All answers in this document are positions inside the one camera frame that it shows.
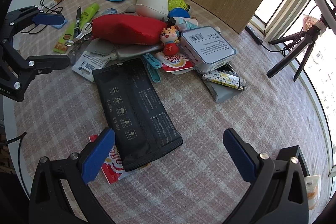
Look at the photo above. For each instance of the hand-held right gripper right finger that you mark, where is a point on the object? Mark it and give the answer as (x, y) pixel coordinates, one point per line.
(240, 158)

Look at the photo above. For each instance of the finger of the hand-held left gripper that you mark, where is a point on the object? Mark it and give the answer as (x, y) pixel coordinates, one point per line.
(50, 61)
(48, 18)

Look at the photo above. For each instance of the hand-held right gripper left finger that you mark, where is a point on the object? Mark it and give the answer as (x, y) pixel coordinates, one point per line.
(98, 158)

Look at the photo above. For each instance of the black pen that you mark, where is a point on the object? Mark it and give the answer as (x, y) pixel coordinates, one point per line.
(78, 19)

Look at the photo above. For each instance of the black face mask packet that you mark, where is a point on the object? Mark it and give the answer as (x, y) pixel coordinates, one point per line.
(136, 108)

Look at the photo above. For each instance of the red fabric pouch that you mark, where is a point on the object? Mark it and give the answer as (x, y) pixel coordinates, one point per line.
(126, 28)

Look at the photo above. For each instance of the grey squeeze tube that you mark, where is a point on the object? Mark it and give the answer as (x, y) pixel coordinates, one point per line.
(131, 52)

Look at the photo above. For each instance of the white tin box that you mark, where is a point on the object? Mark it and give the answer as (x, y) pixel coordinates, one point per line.
(207, 48)

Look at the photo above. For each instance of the red white coffee sachet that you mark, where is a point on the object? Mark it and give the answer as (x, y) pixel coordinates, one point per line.
(113, 169)
(176, 62)

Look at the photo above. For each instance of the white printed card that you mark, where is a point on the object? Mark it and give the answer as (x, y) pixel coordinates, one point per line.
(86, 65)

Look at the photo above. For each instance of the green stick sachet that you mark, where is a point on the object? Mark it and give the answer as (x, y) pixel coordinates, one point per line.
(88, 14)

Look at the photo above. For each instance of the small blue clear bottle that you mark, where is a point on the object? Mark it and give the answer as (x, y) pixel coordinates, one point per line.
(109, 11)

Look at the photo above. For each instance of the blue clothespin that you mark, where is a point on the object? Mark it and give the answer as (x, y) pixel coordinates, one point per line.
(152, 66)

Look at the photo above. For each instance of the black tripod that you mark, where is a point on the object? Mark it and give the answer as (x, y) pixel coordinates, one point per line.
(302, 56)

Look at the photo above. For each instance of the blue round case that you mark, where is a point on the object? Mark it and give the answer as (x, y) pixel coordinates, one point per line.
(178, 12)

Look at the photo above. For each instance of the small white bottle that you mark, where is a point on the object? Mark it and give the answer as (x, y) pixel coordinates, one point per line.
(187, 22)

